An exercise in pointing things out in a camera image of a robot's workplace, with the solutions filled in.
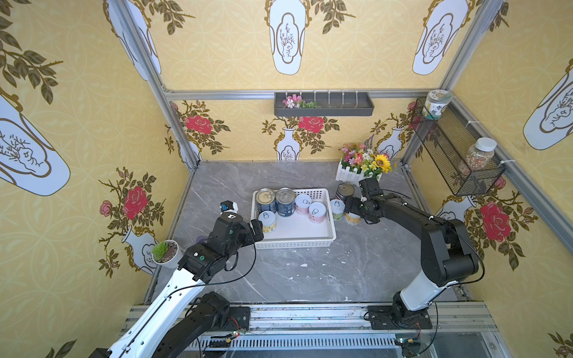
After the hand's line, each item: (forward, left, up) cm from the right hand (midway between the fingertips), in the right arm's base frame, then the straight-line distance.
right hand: (359, 207), depth 96 cm
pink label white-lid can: (-3, +18, 0) cm, 19 cm away
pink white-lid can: (+1, +25, 0) cm, 25 cm away
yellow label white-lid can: (-8, +39, -1) cm, 39 cm away
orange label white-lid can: (-5, +4, 0) cm, 6 cm away
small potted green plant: (-26, +73, +5) cm, 77 cm away
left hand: (-18, +45, +14) cm, 50 cm away
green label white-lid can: (0, +9, 0) cm, 9 cm away
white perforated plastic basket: (-10, +27, -6) cm, 29 cm away
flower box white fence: (+16, 0, +11) cm, 20 cm away
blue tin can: (-1, +40, +6) cm, 40 cm away
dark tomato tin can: (+6, +7, +4) cm, 10 cm away
